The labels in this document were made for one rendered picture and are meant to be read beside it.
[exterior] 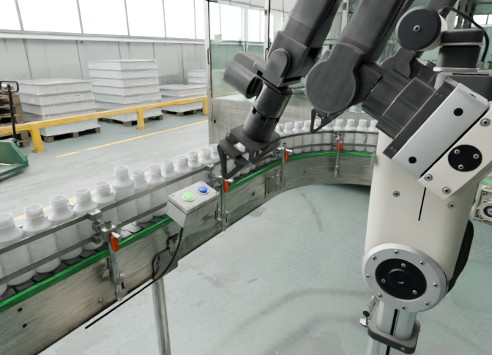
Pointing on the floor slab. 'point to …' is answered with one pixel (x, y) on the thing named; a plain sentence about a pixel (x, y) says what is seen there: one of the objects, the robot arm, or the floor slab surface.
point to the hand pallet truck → (15, 158)
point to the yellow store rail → (96, 118)
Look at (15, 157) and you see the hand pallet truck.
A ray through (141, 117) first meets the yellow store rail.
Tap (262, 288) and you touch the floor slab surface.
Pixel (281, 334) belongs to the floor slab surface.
